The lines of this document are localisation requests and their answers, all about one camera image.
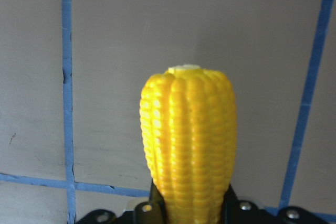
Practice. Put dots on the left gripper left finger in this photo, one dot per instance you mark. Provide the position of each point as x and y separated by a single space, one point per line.
150 210

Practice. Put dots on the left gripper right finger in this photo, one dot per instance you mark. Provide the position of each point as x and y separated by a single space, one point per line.
236 211

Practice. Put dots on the yellow corn cob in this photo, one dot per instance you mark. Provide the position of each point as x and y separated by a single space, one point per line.
189 132

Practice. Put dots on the brown paper mat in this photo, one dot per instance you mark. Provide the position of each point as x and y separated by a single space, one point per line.
71 76

